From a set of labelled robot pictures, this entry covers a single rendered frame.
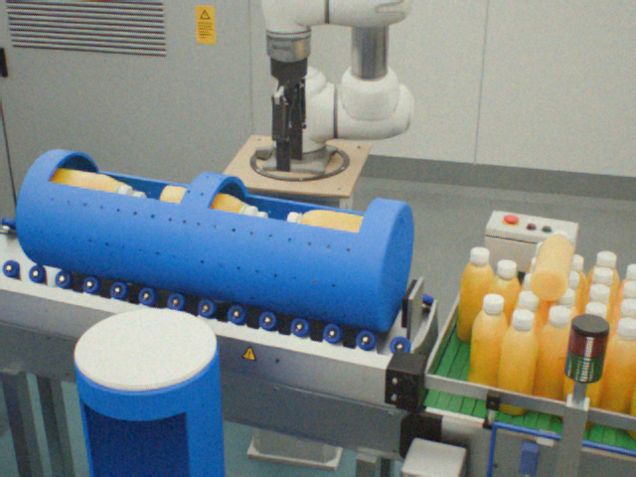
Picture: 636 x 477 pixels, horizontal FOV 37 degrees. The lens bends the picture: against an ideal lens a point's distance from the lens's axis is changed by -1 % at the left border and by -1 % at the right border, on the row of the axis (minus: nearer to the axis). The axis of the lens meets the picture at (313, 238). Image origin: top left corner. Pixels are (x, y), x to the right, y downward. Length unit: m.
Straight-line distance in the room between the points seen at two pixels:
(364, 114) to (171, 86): 1.34
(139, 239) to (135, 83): 1.81
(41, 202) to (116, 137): 1.77
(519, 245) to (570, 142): 2.78
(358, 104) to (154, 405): 1.14
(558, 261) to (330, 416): 0.63
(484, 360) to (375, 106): 0.93
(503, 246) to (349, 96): 0.66
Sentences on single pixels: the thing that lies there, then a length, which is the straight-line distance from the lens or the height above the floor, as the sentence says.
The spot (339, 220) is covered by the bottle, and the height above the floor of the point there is 1.20.
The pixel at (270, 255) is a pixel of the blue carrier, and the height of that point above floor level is 1.14.
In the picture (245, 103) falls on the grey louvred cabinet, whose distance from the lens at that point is 3.77.
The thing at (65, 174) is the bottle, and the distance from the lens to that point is 2.32.
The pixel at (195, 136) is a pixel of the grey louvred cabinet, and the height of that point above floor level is 0.69.
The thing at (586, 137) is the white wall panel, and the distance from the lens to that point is 5.01.
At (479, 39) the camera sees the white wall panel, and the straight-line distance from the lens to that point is 4.86.
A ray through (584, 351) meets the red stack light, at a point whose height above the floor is 1.22.
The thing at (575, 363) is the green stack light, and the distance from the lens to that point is 1.65.
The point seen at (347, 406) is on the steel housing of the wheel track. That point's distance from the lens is 2.16.
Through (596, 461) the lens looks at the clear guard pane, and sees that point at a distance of 1.91.
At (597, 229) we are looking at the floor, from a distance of 4.85.
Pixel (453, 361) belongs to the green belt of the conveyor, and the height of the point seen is 0.90.
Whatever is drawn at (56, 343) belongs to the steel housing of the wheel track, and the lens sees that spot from 2.46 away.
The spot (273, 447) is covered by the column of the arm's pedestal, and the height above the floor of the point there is 0.05.
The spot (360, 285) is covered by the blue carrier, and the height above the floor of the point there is 1.12.
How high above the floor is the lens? 2.11
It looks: 27 degrees down
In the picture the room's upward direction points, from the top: straight up
